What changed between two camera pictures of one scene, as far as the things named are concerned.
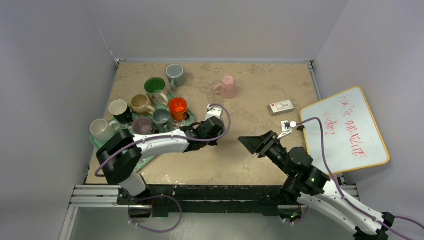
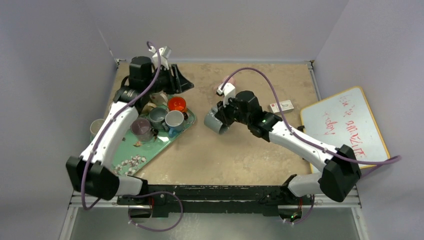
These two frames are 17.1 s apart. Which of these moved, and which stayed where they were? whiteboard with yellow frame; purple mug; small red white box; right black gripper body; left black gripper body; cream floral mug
Moved: left black gripper body; right black gripper body
Stayed: whiteboard with yellow frame; cream floral mug; small red white box; purple mug
